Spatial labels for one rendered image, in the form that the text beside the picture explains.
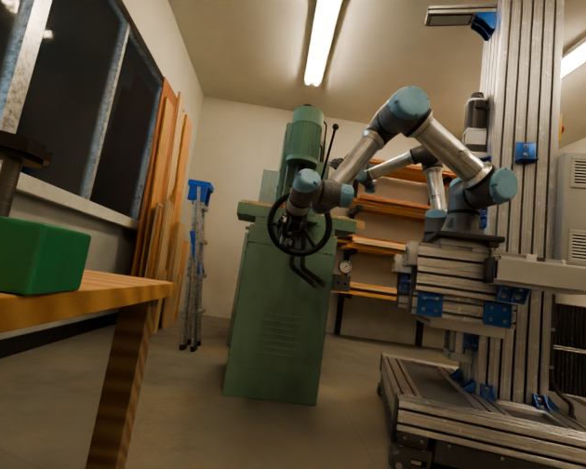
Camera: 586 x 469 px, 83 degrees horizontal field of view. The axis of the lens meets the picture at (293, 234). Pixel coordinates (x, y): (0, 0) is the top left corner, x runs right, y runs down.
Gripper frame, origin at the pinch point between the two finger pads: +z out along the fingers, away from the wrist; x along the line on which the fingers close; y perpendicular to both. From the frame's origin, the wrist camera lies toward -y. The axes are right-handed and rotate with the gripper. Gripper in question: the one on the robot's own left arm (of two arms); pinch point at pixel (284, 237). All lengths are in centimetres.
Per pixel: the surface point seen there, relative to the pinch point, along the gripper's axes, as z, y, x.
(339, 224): 19.5, -28.3, 32.2
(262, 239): 28.6, -18.6, -4.8
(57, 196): 48, -40, -110
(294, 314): 43.9, 11.4, 15.2
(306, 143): 7, -70, 12
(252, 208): 22.0, -31.2, -11.9
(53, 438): 27, 66, -62
